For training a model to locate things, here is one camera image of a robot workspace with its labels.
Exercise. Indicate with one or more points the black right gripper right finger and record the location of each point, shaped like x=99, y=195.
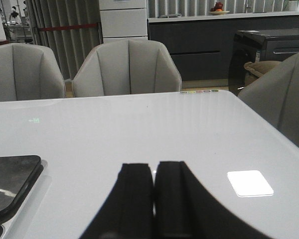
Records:
x=184, y=209

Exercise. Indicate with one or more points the person in background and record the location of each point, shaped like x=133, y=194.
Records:
x=14, y=16

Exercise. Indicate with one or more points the dark grey sideboard counter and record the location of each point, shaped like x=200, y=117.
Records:
x=201, y=46

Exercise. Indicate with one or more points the grey chair left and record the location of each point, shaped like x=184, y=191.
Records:
x=29, y=72

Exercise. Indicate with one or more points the white drawer cabinet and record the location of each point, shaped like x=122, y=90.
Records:
x=122, y=19

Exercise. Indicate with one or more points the red barrier tape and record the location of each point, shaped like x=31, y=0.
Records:
x=68, y=27

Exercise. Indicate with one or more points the beige cushion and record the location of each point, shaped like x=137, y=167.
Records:
x=257, y=69

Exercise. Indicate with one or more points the black steel kitchen scale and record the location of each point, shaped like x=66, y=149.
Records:
x=18, y=174

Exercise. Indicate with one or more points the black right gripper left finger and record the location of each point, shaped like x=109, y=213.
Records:
x=127, y=212

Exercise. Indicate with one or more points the grey chair right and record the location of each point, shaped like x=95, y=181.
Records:
x=275, y=97

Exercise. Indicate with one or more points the fruit bowl on counter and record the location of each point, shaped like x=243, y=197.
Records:
x=218, y=9

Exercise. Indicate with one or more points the coloured sticker strip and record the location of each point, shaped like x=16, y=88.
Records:
x=199, y=91

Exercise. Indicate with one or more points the black appliance box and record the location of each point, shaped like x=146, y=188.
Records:
x=259, y=45

